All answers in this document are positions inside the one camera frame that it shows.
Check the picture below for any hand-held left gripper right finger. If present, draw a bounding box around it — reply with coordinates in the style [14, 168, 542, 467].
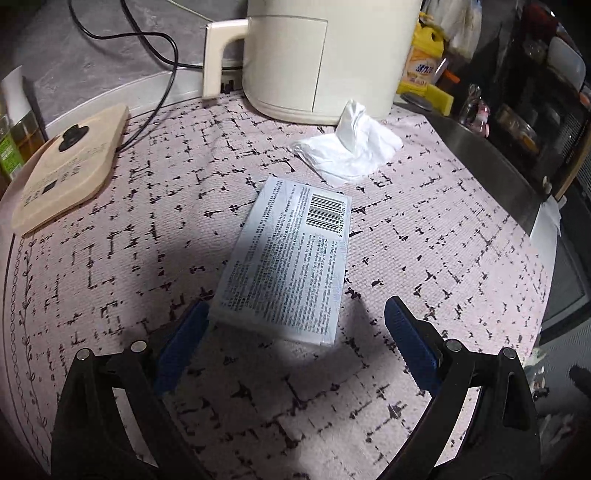
[369, 296, 543, 480]

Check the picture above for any yellow detergent bottle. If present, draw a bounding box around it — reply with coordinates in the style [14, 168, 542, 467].
[398, 11, 451, 95]

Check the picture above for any white cable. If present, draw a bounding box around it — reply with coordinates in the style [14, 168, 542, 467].
[166, 0, 213, 23]

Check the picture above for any small pink bottle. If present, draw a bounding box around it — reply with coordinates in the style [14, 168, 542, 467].
[462, 83, 491, 137]

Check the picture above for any black power cable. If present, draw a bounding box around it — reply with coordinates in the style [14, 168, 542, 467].
[69, 0, 178, 151]

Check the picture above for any white tissue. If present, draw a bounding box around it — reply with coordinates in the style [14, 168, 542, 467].
[288, 99, 404, 186]

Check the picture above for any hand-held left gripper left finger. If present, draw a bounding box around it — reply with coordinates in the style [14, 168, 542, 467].
[51, 298, 211, 480]

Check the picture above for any black dish rack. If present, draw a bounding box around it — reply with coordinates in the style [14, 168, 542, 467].
[462, 0, 591, 199]

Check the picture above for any white cap oil bottle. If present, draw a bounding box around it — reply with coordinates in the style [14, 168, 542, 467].
[2, 65, 47, 158]

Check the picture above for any white tissue packet with barcode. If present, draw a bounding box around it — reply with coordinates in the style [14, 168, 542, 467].
[209, 174, 353, 347]

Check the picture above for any beige board with black knob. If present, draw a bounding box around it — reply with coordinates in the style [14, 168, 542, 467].
[10, 104, 130, 236]

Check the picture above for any green label oil bottle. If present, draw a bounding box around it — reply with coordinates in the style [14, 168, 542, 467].
[0, 83, 24, 183]

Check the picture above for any white plastic bag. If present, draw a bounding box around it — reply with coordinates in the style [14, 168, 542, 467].
[422, 0, 483, 61]

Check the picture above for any yellow sponge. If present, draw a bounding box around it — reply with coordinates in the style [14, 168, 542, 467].
[427, 84, 455, 115]

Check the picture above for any pink patterned tablecloth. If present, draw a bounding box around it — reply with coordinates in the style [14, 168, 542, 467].
[0, 90, 555, 476]

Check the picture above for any white bowl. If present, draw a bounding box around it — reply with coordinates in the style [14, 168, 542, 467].
[547, 36, 586, 88]

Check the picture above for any stainless steel sink counter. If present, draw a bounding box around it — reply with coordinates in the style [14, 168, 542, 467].
[397, 104, 546, 232]

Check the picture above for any cream air fryer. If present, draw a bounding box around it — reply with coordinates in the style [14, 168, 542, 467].
[202, 0, 423, 126]

